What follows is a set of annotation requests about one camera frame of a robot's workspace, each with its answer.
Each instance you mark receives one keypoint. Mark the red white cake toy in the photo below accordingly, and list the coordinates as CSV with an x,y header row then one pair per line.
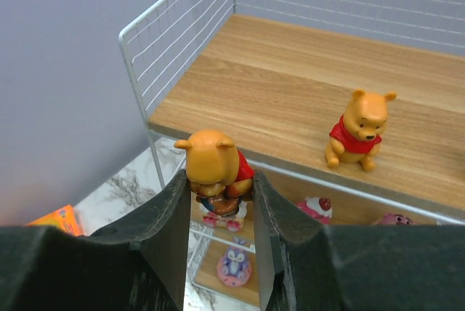
x,y
318,208

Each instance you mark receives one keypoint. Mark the orange sponge box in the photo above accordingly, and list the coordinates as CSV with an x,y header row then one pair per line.
x,y
65,219

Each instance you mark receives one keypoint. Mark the pink bear toy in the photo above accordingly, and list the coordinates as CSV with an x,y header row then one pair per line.
x,y
394,219

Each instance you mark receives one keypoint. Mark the small orange bear toy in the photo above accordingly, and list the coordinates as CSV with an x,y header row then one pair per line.
x,y
356,138

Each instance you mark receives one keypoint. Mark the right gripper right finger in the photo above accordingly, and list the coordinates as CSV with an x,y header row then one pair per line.
x,y
303,264

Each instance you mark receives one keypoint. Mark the purple bunny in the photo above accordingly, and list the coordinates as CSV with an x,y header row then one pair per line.
x,y
234,267

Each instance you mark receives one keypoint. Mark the white wire wooden shelf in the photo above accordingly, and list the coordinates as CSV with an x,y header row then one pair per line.
x,y
276,75

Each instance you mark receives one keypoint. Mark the orange duck toy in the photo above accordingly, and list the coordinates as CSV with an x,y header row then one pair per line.
x,y
220,177

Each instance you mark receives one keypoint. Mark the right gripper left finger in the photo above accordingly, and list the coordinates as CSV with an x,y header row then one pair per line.
x,y
137,262

